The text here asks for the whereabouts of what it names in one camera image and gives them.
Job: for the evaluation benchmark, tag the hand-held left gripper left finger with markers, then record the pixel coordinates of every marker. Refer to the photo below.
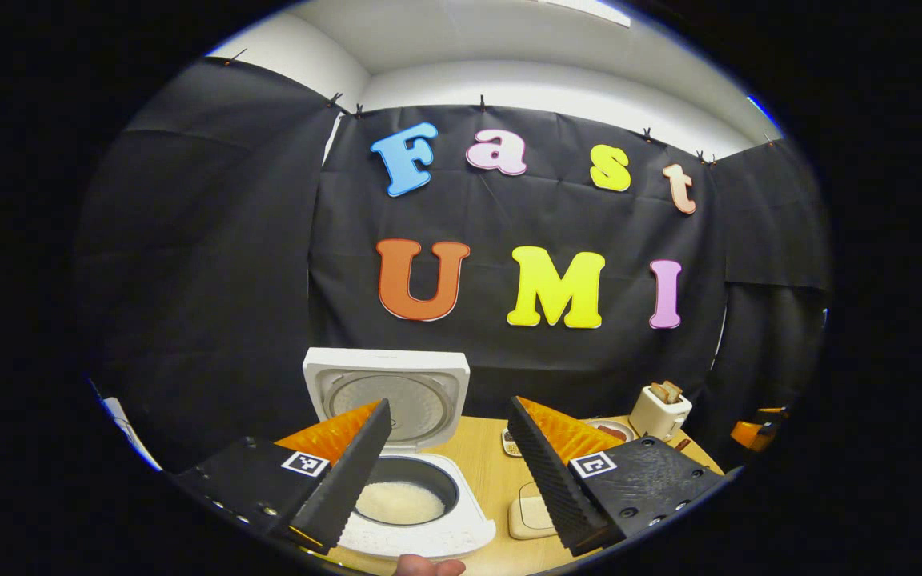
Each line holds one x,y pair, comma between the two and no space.
353,480

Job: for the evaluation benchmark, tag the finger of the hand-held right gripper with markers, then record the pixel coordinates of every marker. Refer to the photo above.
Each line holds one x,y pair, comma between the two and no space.
749,434

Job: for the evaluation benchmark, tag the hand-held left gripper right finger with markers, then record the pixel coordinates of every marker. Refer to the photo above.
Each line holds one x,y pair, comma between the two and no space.
549,480

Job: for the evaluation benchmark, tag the uncooked white rice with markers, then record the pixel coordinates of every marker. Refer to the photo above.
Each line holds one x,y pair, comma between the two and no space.
401,504

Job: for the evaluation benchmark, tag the white round plate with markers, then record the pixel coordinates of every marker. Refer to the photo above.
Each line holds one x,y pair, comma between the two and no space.
625,428

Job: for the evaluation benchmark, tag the black backdrop cloth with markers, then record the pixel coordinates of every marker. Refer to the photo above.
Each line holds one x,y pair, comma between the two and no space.
493,216

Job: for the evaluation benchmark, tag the white rice cooker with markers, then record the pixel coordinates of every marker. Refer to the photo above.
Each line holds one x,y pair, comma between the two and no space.
429,368

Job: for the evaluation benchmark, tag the toasted bread slice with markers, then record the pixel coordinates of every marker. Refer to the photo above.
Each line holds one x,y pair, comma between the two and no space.
673,390
659,392

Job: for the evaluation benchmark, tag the white side table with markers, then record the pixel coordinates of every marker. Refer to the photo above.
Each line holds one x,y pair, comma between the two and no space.
129,428

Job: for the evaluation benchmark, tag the cream toaster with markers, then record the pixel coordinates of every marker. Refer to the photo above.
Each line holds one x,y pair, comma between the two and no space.
657,420

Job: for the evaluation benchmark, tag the white divided grain dish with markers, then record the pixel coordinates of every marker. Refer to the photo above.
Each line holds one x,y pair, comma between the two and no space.
511,442

